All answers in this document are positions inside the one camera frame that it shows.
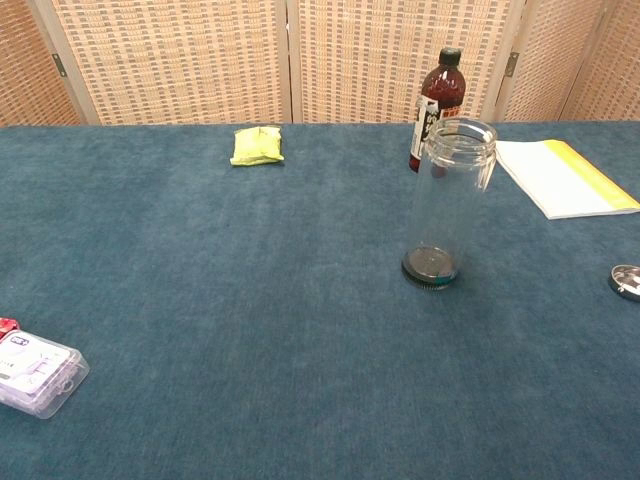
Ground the silver metal jar lid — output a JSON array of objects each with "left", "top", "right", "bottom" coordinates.
[{"left": 607, "top": 263, "right": 640, "bottom": 303}]

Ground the woven folding screen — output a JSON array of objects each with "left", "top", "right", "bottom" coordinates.
[{"left": 0, "top": 0, "right": 640, "bottom": 127}]

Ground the clear plastic jar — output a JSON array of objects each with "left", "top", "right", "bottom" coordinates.
[{"left": 400, "top": 117, "right": 498, "bottom": 294}]

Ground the white and yellow booklet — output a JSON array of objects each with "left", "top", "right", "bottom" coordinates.
[{"left": 493, "top": 139, "right": 640, "bottom": 221}]

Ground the dark drink bottle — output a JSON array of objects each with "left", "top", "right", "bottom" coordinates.
[{"left": 408, "top": 46, "right": 468, "bottom": 174}]

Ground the clear plastic box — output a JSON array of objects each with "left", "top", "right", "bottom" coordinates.
[{"left": 0, "top": 329, "right": 91, "bottom": 420}]

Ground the yellow-green packet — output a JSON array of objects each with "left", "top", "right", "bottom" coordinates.
[{"left": 229, "top": 125, "right": 286, "bottom": 167}]

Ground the blue table cloth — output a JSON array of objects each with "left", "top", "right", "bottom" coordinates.
[{"left": 0, "top": 119, "right": 640, "bottom": 480}]

